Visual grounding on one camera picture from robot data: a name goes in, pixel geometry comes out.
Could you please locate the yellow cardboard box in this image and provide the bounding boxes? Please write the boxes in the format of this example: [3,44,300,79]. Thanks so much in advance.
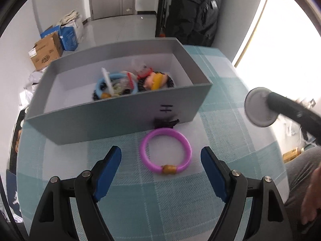
[283,148,301,163]

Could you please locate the crumpled white plastic bags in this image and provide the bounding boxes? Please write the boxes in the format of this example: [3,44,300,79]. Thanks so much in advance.
[19,70,46,109]

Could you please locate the person's grey trouser leg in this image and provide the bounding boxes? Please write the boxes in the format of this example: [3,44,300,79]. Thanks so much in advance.
[284,147,321,234]

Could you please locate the grey cardboard box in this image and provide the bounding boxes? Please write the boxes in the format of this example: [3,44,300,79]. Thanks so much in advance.
[25,37,213,145]

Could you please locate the red crab clear toy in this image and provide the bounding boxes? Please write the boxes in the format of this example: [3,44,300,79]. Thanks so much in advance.
[130,60,154,79]

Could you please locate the purple bracelet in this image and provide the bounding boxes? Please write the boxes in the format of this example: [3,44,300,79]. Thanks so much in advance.
[139,128,193,175]

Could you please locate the light blue bracelet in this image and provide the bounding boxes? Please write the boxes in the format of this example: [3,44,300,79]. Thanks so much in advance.
[95,73,138,100]

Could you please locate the teal checked tablecloth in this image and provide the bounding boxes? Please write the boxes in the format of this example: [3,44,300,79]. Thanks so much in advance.
[16,45,289,241]

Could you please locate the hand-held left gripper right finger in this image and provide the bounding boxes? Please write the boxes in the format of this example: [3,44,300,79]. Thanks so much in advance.
[201,146,293,241]

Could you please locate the person's right hand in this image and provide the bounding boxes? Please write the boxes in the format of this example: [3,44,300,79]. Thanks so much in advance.
[300,161,321,225]

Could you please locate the arched wood-framed window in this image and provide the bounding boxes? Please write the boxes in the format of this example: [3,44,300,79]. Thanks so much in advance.
[232,0,321,121]

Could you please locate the blue cardboard box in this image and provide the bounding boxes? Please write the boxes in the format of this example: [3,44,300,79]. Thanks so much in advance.
[40,25,78,51]

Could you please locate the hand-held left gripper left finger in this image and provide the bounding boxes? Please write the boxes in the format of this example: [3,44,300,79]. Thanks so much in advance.
[29,146,122,241]

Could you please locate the black hair clip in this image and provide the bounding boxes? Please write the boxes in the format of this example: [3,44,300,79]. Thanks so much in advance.
[153,117,180,129]

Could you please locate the black jacket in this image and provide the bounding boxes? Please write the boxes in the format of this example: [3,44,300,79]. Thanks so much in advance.
[166,0,223,47]

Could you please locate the brown cardboard box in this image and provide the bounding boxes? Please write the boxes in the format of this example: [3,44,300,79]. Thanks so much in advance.
[29,32,64,71]

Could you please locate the white cloth bag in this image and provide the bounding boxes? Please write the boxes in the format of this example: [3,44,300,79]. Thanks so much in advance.
[56,10,83,42]

